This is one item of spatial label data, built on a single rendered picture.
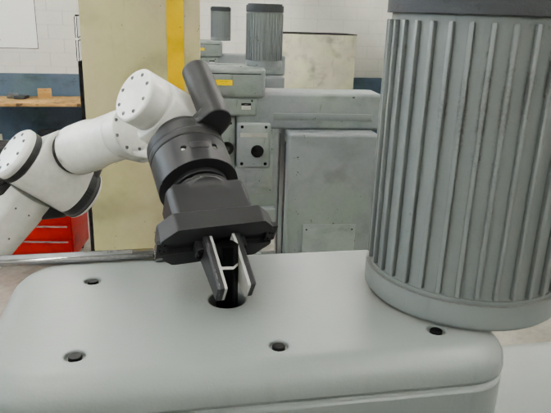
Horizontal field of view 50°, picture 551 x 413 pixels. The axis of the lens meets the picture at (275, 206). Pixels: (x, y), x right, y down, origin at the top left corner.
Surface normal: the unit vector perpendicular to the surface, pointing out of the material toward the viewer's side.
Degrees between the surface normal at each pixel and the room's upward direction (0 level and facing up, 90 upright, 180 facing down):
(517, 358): 0
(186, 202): 30
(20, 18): 90
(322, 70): 90
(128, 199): 90
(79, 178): 70
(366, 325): 0
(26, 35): 90
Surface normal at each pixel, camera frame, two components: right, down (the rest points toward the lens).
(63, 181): 0.62, 0.25
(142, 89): -0.63, -0.30
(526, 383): 0.04, -0.95
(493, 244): -0.06, 0.31
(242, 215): 0.23, -0.67
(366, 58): 0.18, 0.31
